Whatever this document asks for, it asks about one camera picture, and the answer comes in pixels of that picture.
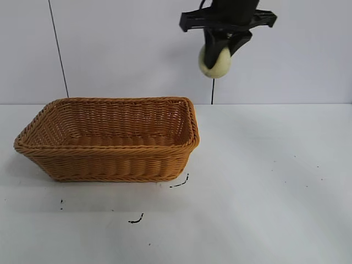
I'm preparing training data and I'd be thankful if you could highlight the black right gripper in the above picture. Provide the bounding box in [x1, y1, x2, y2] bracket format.
[179, 0, 278, 70]

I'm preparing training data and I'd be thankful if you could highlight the pale yellow egg yolk pastry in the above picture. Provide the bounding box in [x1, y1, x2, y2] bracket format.
[198, 45, 233, 80]

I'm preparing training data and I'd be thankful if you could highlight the brown woven wicker basket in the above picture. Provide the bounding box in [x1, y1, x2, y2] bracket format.
[14, 96, 201, 183]

